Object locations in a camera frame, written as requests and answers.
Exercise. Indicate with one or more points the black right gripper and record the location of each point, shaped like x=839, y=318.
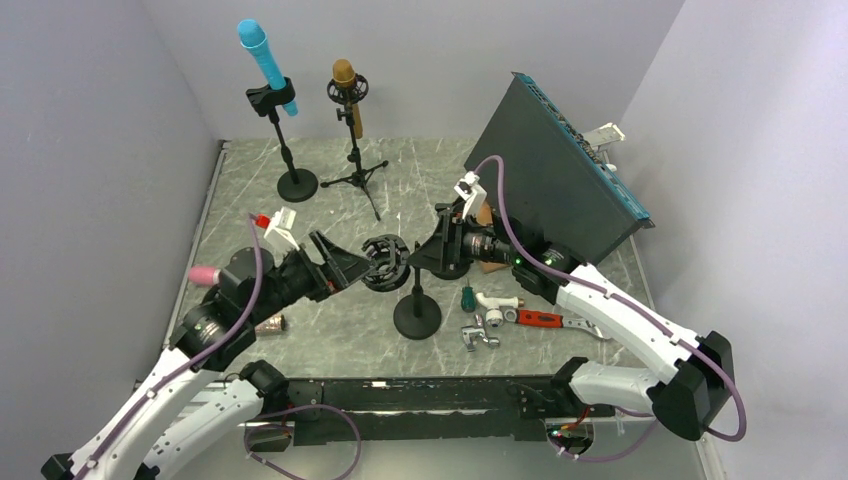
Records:
x=446, y=246

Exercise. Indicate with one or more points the white plastic faucet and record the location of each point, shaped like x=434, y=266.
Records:
x=499, y=310

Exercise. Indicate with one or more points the red handle adjustable wrench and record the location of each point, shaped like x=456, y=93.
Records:
x=539, y=319

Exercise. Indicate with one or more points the green handle screwdriver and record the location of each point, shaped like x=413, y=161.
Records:
x=467, y=298

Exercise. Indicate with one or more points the black front rail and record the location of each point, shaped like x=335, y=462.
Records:
x=425, y=408

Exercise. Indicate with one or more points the dark rack unit, blue front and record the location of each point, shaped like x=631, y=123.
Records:
x=555, y=189

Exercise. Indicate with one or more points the pink microphone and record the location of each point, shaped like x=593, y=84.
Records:
x=207, y=276

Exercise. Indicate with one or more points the chrome pipe fitting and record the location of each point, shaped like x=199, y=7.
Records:
x=476, y=333

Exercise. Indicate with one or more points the blue microphone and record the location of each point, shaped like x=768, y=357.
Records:
x=254, y=40

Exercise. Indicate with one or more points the white camera mount, wrist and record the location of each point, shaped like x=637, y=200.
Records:
x=277, y=230
x=471, y=196

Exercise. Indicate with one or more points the black stand holding blue microphone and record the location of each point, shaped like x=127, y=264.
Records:
x=295, y=184

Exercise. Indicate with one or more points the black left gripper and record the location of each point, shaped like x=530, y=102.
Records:
x=345, y=266

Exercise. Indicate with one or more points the black tripod microphone stand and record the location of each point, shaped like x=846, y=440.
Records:
x=360, y=176

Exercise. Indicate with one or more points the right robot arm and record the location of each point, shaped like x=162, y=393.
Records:
x=687, y=380

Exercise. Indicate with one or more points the white bracket behind rack unit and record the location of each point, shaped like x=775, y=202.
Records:
x=603, y=136

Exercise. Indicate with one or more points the glitter sequin microphone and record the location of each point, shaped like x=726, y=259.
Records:
x=274, y=326

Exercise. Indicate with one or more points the gold microphone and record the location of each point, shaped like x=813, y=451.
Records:
x=344, y=76

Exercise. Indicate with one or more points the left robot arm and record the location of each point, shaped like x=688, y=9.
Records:
x=145, y=439

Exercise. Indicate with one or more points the black clip stand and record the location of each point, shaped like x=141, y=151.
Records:
x=417, y=316

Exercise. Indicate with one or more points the white camera mount, right wrist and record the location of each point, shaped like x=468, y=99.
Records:
x=471, y=196

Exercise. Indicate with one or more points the black shock-mount stand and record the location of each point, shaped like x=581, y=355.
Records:
x=389, y=255

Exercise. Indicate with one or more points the white camera mount, left wrist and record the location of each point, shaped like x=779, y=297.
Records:
x=277, y=230

